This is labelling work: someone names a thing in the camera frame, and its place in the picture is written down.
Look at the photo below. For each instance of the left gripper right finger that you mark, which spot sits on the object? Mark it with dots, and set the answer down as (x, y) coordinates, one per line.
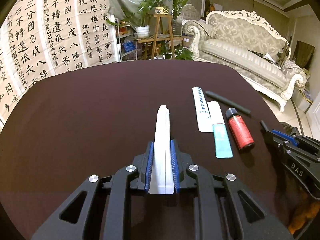
(224, 207)

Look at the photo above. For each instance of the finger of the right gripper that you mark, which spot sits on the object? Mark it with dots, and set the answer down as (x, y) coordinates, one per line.
(275, 141)
(303, 142)

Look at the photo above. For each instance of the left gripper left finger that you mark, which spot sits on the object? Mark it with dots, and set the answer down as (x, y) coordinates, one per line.
(101, 207)

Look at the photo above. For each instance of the red label bottle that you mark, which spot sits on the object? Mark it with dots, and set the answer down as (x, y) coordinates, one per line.
(239, 130)

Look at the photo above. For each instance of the black tube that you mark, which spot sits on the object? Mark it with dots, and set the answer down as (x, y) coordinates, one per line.
(228, 102)

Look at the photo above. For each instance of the white teal toothpaste box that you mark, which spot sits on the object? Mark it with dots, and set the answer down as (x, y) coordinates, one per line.
(223, 148)

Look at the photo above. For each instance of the light blue printed packet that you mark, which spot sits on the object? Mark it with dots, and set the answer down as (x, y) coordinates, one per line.
(202, 112)

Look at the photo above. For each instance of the dark object on sofa arm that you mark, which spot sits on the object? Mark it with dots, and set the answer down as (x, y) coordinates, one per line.
(283, 54)

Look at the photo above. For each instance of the black trash bag bin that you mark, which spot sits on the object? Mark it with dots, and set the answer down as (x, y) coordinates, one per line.
(290, 130)

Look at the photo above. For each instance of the clear storage box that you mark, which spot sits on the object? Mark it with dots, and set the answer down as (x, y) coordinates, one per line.
(301, 101)

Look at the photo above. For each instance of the papers on sofa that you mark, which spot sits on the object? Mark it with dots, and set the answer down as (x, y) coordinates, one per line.
(266, 57)

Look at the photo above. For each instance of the dark framed panel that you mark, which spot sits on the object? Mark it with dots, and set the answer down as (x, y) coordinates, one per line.
(303, 54)

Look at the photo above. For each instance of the white ornate sofa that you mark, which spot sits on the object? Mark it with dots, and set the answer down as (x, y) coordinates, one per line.
(237, 32)

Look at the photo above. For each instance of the striped sofa cushion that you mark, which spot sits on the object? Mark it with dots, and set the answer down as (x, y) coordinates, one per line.
(207, 27)

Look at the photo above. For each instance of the floor green plant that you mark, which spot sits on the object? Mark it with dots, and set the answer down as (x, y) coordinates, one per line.
(163, 52)

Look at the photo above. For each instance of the ornate armchair behind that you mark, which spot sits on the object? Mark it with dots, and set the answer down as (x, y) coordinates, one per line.
(188, 12)

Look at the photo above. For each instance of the wooden plant stand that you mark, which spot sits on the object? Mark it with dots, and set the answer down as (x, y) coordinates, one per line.
(153, 39)

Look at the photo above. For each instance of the tall green plant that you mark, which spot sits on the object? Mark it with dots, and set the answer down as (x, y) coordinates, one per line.
(177, 6)

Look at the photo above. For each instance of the metal shelf rack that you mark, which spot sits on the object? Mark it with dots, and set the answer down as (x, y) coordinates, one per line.
(125, 33)

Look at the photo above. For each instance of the blue basket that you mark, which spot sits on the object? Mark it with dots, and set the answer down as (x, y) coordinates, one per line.
(129, 46)

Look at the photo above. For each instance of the small decorated plant pot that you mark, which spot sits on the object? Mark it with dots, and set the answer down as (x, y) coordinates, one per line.
(162, 10)

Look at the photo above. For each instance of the white potted plant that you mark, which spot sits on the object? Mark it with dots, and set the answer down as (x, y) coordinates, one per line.
(137, 20)

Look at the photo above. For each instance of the calligraphy paper screen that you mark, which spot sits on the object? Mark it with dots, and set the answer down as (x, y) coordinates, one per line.
(44, 38)

